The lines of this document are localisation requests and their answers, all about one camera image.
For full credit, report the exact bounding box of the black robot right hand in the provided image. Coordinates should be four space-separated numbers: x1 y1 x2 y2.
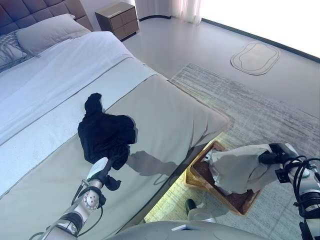
258 142 300 167

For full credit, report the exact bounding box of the grey robot torso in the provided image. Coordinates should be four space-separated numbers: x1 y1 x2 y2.
109 220 253 240

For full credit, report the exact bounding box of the white curtain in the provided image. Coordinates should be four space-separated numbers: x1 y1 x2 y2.
134 0 203 25

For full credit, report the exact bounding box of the silver robot right leg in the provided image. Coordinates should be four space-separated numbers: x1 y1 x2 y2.
187 206 218 224

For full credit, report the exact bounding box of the white duvet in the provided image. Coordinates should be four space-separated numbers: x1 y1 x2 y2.
0 31 135 146

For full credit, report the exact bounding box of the woven wicker basket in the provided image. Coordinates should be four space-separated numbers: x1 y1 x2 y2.
184 140 262 217

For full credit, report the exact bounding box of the beige garment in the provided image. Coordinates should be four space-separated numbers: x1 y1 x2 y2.
208 144 278 196

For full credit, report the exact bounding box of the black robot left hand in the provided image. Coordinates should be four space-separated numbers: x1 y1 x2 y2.
86 157 113 184

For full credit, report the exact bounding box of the black garment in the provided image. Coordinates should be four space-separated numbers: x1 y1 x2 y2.
77 92 137 192

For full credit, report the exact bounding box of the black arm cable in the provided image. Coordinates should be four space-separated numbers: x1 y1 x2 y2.
71 178 105 236
292 156 320 201

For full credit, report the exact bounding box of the white textured bed runner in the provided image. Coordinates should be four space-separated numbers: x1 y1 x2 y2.
0 57 162 198

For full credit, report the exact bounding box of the bed with beige cover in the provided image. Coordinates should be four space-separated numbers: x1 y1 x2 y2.
0 13 232 240

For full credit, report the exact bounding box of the small oval floor mat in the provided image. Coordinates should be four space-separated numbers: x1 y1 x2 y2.
229 41 281 76

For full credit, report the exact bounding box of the dark robot right foot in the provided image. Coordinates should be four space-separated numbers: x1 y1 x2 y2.
185 198 198 216

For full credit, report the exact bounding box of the plain beige pillow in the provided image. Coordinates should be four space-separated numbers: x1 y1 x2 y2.
15 13 92 56

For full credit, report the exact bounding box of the patterned grey pillow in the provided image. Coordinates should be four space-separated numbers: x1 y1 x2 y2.
0 32 28 72

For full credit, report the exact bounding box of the brown wooden nightstand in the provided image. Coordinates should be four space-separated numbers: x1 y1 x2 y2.
94 1 140 42

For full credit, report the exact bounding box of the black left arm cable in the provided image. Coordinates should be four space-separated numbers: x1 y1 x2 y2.
71 178 105 236

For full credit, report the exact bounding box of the brown padded headboard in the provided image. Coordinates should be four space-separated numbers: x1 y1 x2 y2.
0 0 95 37

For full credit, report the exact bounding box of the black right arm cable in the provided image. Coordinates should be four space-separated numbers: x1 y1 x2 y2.
292 156 320 201

